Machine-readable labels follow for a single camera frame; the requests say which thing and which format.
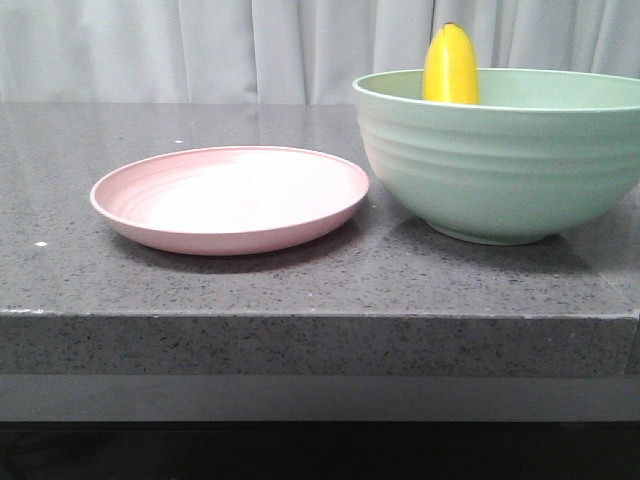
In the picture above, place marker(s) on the yellow banana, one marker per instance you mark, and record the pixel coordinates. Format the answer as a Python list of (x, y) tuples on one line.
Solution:
[(450, 70)]

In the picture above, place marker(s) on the pink plate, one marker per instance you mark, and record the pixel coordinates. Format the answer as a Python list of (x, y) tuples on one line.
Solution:
[(232, 200)]

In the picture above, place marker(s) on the green bowl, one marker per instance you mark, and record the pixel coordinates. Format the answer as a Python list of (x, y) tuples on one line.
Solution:
[(542, 152)]

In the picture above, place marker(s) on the white curtain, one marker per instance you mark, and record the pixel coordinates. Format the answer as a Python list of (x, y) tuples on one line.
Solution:
[(285, 52)]

